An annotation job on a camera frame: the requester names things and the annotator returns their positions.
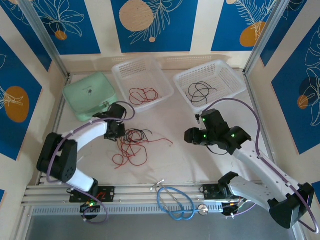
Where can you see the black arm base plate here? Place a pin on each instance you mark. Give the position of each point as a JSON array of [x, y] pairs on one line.
[[210, 191], [108, 193]]

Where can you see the white plastic mesh basket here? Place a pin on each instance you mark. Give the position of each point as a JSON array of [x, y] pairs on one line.
[[150, 72], [220, 75]]

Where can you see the blue stethoscope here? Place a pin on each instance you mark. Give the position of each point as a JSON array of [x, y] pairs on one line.
[[203, 210]]

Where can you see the aluminium side rail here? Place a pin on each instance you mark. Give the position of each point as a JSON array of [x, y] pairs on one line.
[[253, 100], [60, 110]]

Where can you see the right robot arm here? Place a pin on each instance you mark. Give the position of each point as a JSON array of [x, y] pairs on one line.
[[260, 165]]

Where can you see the mint green zip case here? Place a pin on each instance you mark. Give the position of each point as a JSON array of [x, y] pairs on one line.
[[82, 100]]

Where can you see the aluminium frame post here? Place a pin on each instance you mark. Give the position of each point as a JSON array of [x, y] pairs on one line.
[[265, 35], [42, 32]]

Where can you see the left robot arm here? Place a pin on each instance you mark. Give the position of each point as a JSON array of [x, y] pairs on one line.
[[92, 130]]

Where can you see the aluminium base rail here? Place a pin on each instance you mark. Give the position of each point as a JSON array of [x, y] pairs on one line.
[[140, 195]]

